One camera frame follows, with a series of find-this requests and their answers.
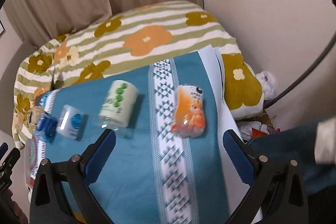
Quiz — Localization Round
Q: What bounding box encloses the blue label clear cup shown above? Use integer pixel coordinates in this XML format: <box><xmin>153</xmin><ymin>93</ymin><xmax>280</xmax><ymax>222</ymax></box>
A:
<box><xmin>34</xmin><ymin>112</ymin><xmax>58</xmax><ymax>143</ymax></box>

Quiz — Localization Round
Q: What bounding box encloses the orange cartoon bottle cup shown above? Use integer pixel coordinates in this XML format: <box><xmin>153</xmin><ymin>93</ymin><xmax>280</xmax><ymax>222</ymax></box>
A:
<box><xmin>171</xmin><ymin>85</ymin><xmax>206</xmax><ymax>138</ymax></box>

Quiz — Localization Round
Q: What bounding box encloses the black cable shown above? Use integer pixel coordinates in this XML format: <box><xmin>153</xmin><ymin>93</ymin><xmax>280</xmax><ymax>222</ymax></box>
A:
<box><xmin>263</xmin><ymin>32</ymin><xmax>336</xmax><ymax>109</ymax></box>

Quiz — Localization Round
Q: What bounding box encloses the white translucent blue-logo cup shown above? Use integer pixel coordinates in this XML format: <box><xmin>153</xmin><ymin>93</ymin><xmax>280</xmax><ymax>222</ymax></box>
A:
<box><xmin>56</xmin><ymin>105</ymin><xmax>84</xmax><ymax>140</ymax></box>

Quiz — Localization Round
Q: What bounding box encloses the green label clear cup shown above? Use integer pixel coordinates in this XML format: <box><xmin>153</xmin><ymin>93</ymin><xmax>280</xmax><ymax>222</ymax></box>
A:
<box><xmin>98</xmin><ymin>80</ymin><xmax>138</xmax><ymax>139</ymax></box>

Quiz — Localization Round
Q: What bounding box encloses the person's teal trouser leg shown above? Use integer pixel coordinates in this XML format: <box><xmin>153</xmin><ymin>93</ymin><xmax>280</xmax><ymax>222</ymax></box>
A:
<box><xmin>248</xmin><ymin>117</ymin><xmax>335</xmax><ymax>195</ymax></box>

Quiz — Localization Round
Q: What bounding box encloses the floral striped quilt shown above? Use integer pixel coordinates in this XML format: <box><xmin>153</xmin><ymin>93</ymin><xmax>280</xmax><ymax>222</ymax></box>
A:
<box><xmin>12</xmin><ymin>1</ymin><xmax>264</xmax><ymax>148</ymax></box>

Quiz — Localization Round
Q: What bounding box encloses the white plastic bag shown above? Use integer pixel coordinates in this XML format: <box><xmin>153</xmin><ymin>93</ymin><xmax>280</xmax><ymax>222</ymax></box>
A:
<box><xmin>256</xmin><ymin>71</ymin><xmax>275</xmax><ymax>101</ymax></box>

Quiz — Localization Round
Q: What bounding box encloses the person's left hand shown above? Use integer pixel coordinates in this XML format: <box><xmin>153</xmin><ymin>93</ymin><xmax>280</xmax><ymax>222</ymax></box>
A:
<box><xmin>7</xmin><ymin>189</ymin><xmax>29</xmax><ymax>224</ymax></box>

